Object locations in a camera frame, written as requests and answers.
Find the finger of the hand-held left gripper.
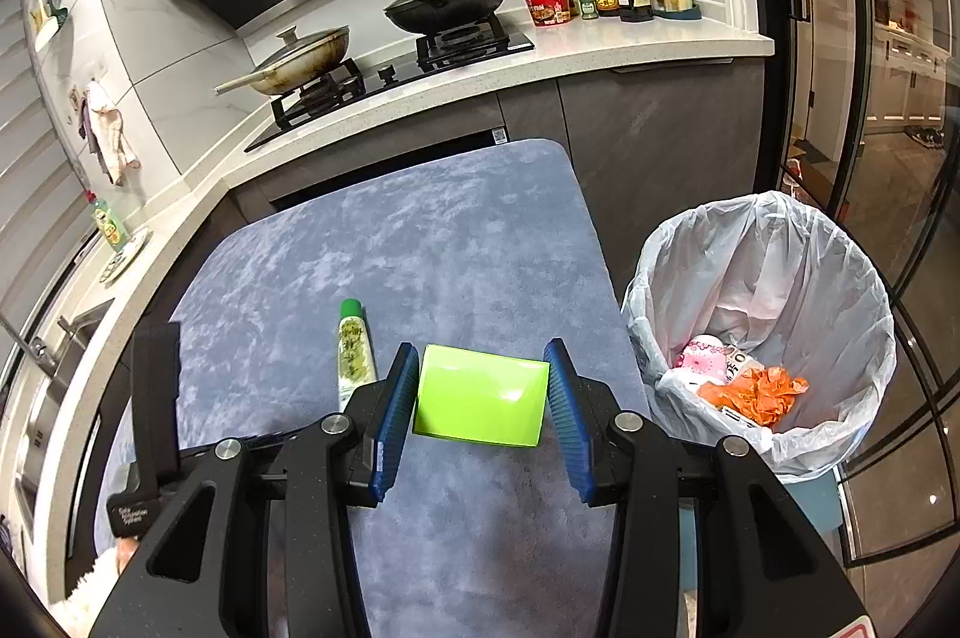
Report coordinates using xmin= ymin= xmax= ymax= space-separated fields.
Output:
xmin=131 ymin=323 xmax=183 ymax=478

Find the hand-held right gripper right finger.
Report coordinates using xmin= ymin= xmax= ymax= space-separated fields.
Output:
xmin=542 ymin=338 xmax=875 ymax=638

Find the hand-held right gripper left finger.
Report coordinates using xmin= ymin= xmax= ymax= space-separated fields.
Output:
xmin=90 ymin=342 xmax=421 ymax=638

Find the green cardboard box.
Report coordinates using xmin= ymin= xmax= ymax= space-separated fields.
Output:
xmin=411 ymin=344 xmax=548 ymax=448

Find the pink white paper cup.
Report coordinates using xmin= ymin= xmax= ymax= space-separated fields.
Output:
xmin=675 ymin=334 xmax=732 ymax=384

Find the white oatmeal packet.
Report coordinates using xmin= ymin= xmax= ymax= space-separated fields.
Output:
xmin=705 ymin=345 xmax=767 ymax=429

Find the orange plastic bag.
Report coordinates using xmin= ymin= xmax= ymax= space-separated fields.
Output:
xmin=699 ymin=366 xmax=811 ymax=429

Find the blue trash bin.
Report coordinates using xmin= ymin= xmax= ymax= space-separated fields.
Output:
xmin=780 ymin=467 xmax=842 ymax=534

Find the trash bin with plastic liner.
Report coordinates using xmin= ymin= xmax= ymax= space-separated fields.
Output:
xmin=621 ymin=191 xmax=897 ymax=485

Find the green capped tube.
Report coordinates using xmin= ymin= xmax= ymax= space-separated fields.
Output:
xmin=335 ymin=298 xmax=374 ymax=414

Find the sink faucet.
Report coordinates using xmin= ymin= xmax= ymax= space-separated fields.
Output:
xmin=0 ymin=308 xmax=80 ymax=376

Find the small patterned plate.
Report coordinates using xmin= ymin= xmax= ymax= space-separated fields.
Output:
xmin=101 ymin=229 xmax=153 ymax=286

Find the green dish soap bottle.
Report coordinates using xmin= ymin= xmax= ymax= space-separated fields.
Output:
xmin=90 ymin=195 xmax=128 ymax=253

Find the blue-grey tablecloth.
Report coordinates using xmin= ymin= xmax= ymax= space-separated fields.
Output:
xmin=94 ymin=139 xmax=653 ymax=638

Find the hanging pink white cloth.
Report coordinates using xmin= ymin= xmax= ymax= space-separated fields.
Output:
xmin=79 ymin=79 xmax=142 ymax=187

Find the grey base cabinet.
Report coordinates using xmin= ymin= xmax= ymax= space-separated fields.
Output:
xmin=499 ymin=56 xmax=766 ymax=309

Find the black gas stove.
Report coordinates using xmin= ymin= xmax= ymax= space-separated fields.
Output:
xmin=244 ymin=19 xmax=535 ymax=153

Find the beige pan with glass lid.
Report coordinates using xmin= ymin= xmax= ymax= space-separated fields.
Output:
xmin=215 ymin=24 xmax=352 ymax=97

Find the black framed glass door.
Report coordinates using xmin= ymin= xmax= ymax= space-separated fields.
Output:
xmin=757 ymin=0 xmax=960 ymax=564

